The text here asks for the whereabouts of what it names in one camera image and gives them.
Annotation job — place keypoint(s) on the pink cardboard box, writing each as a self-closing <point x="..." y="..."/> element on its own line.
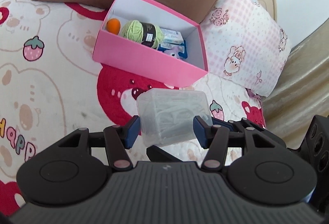
<point x="133" y="59"/>

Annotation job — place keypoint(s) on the blue snack packet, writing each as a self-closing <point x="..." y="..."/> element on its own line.
<point x="184" y="52"/>

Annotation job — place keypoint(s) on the purple plush toy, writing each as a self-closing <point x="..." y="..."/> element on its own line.
<point x="173" y="52"/>

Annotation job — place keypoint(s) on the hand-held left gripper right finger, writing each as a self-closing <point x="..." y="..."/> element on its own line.
<point x="200" y="133"/>

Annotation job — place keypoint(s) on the white tissue pack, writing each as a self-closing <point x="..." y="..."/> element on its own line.
<point x="172" y="35"/>

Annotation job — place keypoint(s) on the bear printed blanket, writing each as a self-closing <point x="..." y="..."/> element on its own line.
<point x="51" y="85"/>

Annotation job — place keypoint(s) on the green yarn ball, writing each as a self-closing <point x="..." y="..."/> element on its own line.
<point x="132" y="30"/>

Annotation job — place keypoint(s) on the clear floss pick box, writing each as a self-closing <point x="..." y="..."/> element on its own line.
<point x="167" y="111"/>

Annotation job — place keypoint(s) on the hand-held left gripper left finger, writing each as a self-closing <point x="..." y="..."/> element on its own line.
<point x="132" y="133"/>

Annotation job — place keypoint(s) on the beige cloth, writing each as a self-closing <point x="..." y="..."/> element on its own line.
<point x="303" y="85"/>

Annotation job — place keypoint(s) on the pink checked pillow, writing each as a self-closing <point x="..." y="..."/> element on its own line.
<point x="244" y="34"/>

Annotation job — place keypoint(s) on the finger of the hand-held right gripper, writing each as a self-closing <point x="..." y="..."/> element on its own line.
<point x="159" y="154"/>
<point x="221" y="123"/>

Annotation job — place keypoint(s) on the orange makeup sponge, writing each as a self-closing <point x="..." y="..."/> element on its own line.
<point x="113" y="25"/>

